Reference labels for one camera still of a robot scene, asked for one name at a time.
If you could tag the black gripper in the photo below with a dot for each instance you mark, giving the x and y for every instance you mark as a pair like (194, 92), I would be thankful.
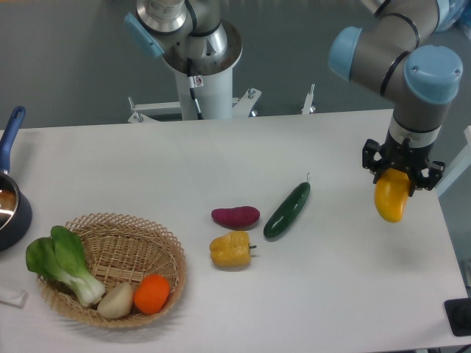
(404, 151)

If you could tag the yellow mango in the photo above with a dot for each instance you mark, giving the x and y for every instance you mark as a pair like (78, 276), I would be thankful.
(391, 195)

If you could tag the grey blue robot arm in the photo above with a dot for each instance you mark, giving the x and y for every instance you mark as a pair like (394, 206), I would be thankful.
(421, 80)

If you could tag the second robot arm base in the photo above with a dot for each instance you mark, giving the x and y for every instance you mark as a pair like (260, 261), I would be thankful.
(191, 36)

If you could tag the woven wicker basket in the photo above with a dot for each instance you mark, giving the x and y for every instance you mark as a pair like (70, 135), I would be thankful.
(120, 248)

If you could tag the dark green cucumber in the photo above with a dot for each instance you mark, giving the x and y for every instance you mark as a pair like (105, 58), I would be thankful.
(288, 211)

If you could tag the black device at table edge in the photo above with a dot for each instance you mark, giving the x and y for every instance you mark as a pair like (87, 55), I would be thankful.
(459, 314)

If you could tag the purple sweet potato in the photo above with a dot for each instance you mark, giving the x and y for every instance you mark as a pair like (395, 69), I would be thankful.
(236, 217)

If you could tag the yellow bell pepper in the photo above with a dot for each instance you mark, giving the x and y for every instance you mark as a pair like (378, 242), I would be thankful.
(231, 250)

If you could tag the orange fruit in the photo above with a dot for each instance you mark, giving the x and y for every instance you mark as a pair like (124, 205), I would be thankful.
(151, 294)

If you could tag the beige potato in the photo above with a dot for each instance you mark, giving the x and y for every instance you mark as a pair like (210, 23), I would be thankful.
(118, 302)

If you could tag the green bok choy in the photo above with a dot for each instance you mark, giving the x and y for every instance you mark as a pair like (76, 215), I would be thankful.
(61, 257)

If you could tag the dark blue saucepan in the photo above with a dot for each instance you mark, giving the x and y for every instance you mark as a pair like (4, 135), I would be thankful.
(16, 211)

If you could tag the clear plastic piece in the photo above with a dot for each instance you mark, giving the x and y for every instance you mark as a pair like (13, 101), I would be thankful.
(13, 297)

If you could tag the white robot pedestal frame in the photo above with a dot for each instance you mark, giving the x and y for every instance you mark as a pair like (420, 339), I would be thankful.
(200, 98)

